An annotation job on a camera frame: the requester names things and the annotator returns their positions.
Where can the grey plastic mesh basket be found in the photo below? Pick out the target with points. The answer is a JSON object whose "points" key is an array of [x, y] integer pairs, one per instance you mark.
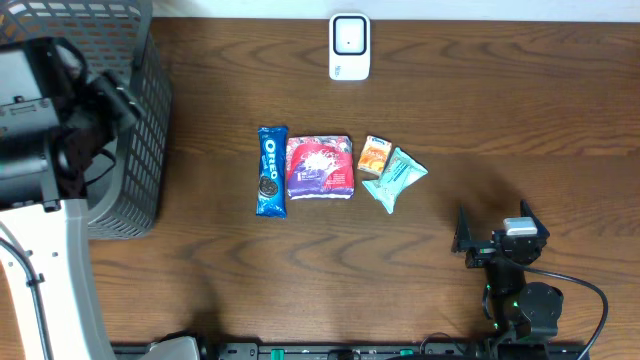
{"points": [[125, 182]]}

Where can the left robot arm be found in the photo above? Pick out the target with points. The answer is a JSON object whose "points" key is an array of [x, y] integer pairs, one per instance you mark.
{"points": [[55, 120]]}

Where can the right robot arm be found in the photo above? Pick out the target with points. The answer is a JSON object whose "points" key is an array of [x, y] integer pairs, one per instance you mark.
{"points": [[525, 314]]}

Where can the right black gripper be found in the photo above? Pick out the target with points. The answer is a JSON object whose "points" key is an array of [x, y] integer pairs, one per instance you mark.
{"points": [[491, 249]]}

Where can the blue Oreo cookie pack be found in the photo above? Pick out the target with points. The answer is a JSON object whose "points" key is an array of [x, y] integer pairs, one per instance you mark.
{"points": [[271, 186]]}

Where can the white barcode scanner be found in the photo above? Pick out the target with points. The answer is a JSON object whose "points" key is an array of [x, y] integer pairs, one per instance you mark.
{"points": [[349, 47]]}

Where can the teal wet wipes packet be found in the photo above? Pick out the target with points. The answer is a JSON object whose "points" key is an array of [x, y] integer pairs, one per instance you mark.
{"points": [[401, 172]]}

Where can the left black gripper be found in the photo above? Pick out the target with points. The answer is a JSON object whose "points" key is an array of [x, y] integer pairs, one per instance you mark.
{"points": [[111, 98]]}

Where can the orange pocket tissue pack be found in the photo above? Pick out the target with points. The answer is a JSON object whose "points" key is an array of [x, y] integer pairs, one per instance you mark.
{"points": [[374, 155]]}

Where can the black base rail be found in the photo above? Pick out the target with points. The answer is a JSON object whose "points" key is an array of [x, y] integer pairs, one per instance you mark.
{"points": [[431, 350]]}

